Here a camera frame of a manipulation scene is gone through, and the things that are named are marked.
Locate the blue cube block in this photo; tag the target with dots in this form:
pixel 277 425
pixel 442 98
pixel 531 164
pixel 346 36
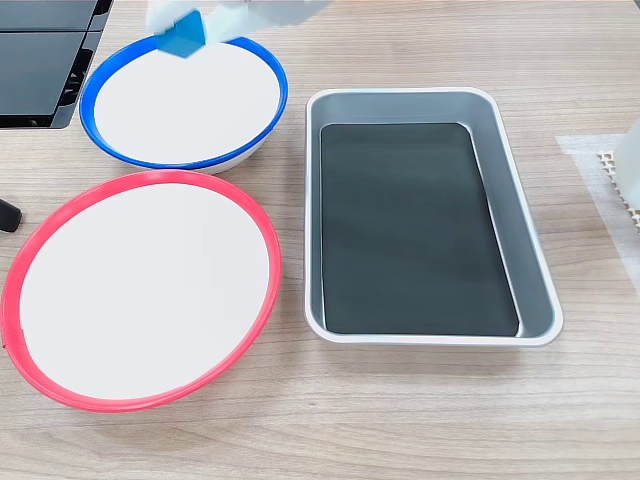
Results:
pixel 182 37

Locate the white dish blue rim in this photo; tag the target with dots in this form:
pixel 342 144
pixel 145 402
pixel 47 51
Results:
pixel 185 105

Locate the black tray liner mat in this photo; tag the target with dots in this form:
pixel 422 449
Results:
pixel 415 230

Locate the white dish red rim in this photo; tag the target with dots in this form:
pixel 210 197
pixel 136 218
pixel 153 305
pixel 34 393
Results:
pixel 145 290

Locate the silver metal tray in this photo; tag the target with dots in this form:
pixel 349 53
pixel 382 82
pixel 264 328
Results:
pixel 520 260

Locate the black glossy flat device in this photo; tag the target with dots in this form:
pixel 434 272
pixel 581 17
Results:
pixel 35 70

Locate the white honeycomb mesh mat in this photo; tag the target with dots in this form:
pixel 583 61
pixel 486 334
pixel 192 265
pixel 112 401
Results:
pixel 612 170

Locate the translucent tape sheet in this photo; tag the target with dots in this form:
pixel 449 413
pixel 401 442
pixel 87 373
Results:
pixel 600 210

